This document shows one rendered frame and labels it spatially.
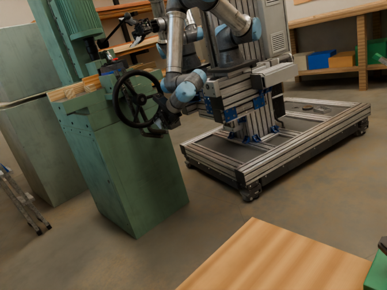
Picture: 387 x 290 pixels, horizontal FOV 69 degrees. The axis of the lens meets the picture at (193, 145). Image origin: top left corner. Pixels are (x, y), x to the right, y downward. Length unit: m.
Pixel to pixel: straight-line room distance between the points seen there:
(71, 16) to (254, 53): 1.12
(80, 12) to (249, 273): 1.42
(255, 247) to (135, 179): 1.07
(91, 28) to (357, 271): 1.51
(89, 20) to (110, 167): 0.77
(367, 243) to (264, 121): 1.04
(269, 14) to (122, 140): 1.23
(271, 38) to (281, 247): 1.56
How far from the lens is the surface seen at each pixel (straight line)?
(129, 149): 1.64
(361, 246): 1.54
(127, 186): 1.68
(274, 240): 0.77
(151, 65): 1.89
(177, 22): 1.37
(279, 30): 2.14
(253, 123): 2.07
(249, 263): 0.73
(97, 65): 1.68
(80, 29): 1.66
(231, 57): 1.69
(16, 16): 4.14
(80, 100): 1.52
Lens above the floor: 1.05
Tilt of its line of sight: 21 degrees down
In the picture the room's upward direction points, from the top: 15 degrees counter-clockwise
